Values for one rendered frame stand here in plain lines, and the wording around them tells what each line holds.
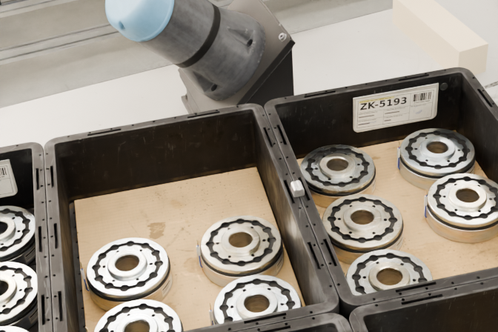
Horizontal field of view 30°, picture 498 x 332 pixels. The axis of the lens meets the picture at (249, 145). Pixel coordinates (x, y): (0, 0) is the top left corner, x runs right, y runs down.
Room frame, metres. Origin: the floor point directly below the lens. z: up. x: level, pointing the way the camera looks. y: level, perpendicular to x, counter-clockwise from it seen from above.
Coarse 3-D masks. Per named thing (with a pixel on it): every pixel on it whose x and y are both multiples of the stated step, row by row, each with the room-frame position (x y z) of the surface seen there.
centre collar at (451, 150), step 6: (432, 138) 1.02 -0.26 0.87; (438, 138) 1.02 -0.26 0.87; (444, 138) 1.02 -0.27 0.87; (420, 144) 1.01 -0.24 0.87; (426, 144) 1.01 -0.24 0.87; (432, 144) 1.02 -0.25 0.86; (444, 144) 1.01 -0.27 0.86; (450, 144) 1.01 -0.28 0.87; (420, 150) 1.00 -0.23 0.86; (426, 150) 1.00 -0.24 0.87; (450, 150) 0.99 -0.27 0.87; (426, 156) 0.99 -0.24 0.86; (432, 156) 0.98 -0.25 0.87; (438, 156) 0.98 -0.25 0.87; (444, 156) 0.98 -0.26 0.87; (450, 156) 0.98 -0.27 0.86
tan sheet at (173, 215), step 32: (128, 192) 1.01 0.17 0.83; (160, 192) 1.00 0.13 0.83; (192, 192) 1.00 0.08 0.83; (224, 192) 0.99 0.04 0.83; (256, 192) 0.98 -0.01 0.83; (96, 224) 0.95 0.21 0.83; (128, 224) 0.94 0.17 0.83; (160, 224) 0.94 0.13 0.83; (192, 224) 0.93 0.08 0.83; (192, 256) 0.87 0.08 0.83; (192, 288) 0.81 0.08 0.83; (96, 320) 0.77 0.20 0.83; (192, 320) 0.76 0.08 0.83
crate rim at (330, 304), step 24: (168, 120) 1.03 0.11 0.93; (192, 120) 1.03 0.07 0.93; (264, 120) 1.01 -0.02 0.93; (48, 144) 1.00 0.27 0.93; (72, 144) 1.00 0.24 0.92; (48, 168) 0.95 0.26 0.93; (48, 192) 0.90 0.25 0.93; (288, 192) 0.88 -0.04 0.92; (48, 216) 0.85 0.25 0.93; (312, 240) 0.77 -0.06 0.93; (312, 264) 0.73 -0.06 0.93; (288, 312) 0.67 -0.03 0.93; (312, 312) 0.67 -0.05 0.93; (336, 312) 0.67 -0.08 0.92
